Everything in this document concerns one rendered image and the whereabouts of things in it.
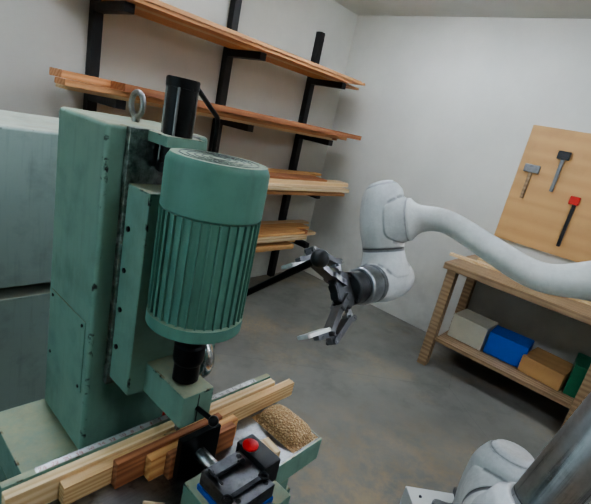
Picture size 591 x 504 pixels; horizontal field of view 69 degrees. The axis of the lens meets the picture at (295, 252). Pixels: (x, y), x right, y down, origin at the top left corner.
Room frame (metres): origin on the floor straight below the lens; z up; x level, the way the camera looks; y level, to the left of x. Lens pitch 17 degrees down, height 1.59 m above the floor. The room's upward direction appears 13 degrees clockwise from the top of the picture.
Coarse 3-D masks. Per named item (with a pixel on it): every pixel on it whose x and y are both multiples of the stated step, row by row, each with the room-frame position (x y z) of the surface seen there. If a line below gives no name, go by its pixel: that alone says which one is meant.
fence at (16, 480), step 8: (264, 376) 0.97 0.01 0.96; (232, 392) 0.88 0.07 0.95; (216, 400) 0.84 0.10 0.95; (136, 432) 0.69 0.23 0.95; (120, 440) 0.66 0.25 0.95; (96, 448) 0.63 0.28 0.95; (80, 456) 0.61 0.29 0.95; (64, 464) 0.58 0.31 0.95; (24, 472) 0.55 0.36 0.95; (32, 472) 0.55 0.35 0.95; (40, 472) 0.56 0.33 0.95; (8, 480) 0.53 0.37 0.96; (16, 480) 0.53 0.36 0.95; (24, 480) 0.54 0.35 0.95; (0, 488) 0.51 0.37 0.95; (8, 488) 0.52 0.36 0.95; (0, 496) 0.51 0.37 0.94
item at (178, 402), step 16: (160, 368) 0.74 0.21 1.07; (144, 384) 0.75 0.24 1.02; (160, 384) 0.72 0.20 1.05; (176, 384) 0.70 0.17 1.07; (192, 384) 0.71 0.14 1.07; (208, 384) 0.73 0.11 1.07; (160, 400) 0.71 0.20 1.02; (176, 400) 0.68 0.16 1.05; (192, 400) 0.68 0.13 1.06; (208, 400) 0.71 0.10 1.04; (176, 416) 0.68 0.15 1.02; (192, 416) 0.69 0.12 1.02
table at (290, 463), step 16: (240, 432) 0.81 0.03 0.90; (256, 432) 0.83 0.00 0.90; (304, 448) 0.81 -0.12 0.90; (288, 464) 0.77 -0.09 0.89; (304, 464) 0.82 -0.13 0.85; (144, 480) 0.63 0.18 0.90; (160, 480) 0.64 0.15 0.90; (96, 496) 0.58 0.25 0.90; (112, 496) 0.59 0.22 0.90; (128, 496) 0.59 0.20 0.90; (144, 496) 0.60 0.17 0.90; (160, 496) 0.61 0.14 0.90; (176, 496) 0.62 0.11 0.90
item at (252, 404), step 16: (288, 384) 0.98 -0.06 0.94; (240, 400) 0.87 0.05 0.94; (256, 400) 0.89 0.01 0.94; (272, 400) 0.94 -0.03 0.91; (224, 416) 0.81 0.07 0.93; (240, 416) 0.85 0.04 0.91; (112, 464) 0.62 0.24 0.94; (64, 480) 0.56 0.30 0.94; (80, 480) 0.57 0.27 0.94; (96, 480) 0.59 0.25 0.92; (64, 496) 0.55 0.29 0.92; (80, 496) 0.57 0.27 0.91
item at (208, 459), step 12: (192, 432) 0.67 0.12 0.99; (204, 432) 0.68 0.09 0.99; (216, 432) 0.70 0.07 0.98; (180, 444) 0.65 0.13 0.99; (192, 444) 0.66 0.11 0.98; (204, 444) 0.68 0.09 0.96; (216, 444) 0.71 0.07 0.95; (180, 456) 0.64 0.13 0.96; (192, 456) 0.66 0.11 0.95; (204, 456) 0.66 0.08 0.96; (180, 468) 0.65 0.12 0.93; (192, 468) 0.67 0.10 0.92
